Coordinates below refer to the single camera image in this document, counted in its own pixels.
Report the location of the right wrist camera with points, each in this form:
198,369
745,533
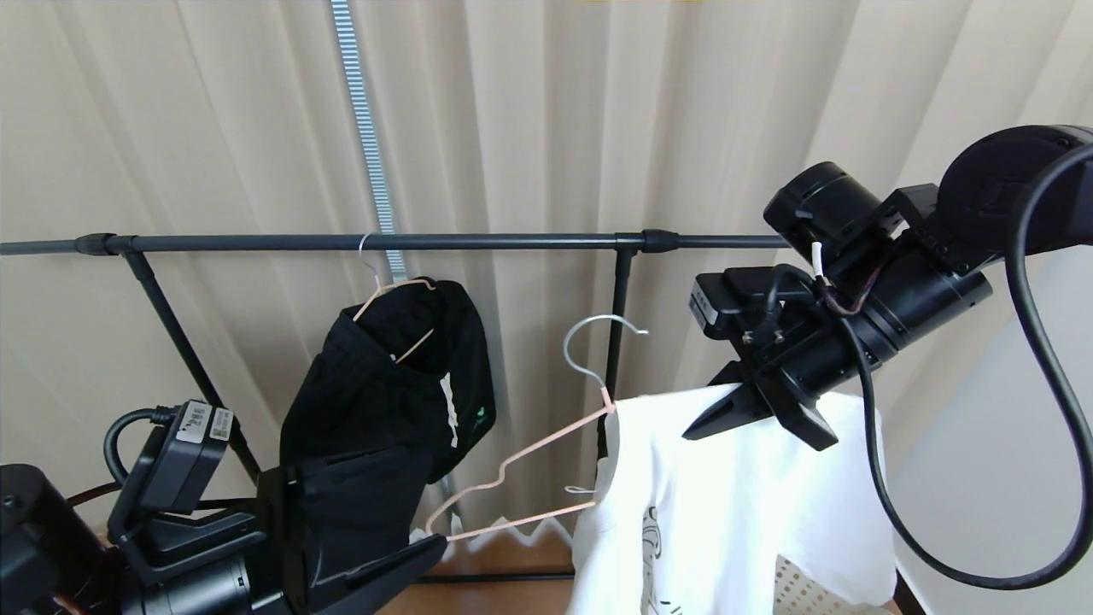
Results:
734,295

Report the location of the window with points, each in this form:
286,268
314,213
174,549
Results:
363,128

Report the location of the pink clothes hanger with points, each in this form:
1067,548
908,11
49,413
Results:
546,440
369,282

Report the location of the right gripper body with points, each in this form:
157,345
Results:
820,367

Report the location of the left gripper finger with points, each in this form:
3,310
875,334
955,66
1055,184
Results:
359,512
384,576

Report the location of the white garment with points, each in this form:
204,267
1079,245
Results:
726,512

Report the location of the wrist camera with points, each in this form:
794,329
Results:
171,461
734,295

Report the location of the white curtain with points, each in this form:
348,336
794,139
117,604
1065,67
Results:
171,111
683,111

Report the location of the black clothes rack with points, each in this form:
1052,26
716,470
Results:
470,242

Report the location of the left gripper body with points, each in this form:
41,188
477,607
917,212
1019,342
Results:
282,547

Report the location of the white laundry basket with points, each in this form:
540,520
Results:
803,589

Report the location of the black garment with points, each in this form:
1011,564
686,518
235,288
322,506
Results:
367,401

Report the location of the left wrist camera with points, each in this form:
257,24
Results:
171,461

